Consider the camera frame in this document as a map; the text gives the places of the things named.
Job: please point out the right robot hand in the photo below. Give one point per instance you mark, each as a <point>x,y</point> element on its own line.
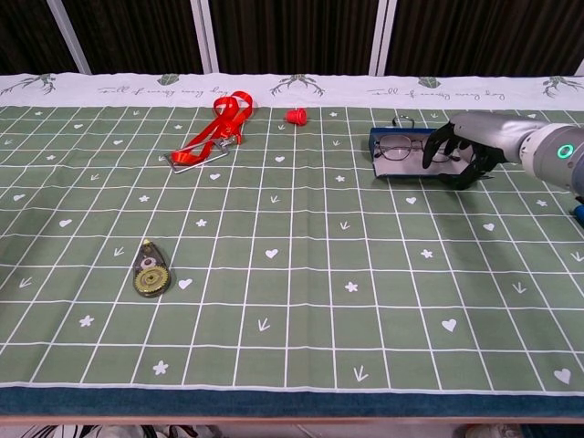
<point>488,132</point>

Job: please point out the thin-rimmed eyeglasses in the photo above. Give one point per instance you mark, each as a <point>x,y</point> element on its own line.
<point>397,148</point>

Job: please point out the blue floral glasses case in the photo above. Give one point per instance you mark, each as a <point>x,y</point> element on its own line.
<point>401,169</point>

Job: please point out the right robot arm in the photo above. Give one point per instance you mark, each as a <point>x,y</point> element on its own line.
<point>556,155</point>

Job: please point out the blue white marker pen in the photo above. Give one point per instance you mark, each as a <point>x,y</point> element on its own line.
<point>579,211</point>

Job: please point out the small red plastic cap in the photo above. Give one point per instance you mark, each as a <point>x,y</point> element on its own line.
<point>295,116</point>

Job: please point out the green grid tablecloth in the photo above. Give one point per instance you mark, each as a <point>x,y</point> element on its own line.
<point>292,228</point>

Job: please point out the olive correction tape dispenser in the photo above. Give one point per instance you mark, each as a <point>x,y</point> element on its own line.
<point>152,278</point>

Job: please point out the white partition post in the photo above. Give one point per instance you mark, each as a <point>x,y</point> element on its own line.
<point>580,68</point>
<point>69,36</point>
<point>382,36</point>
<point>205,36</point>

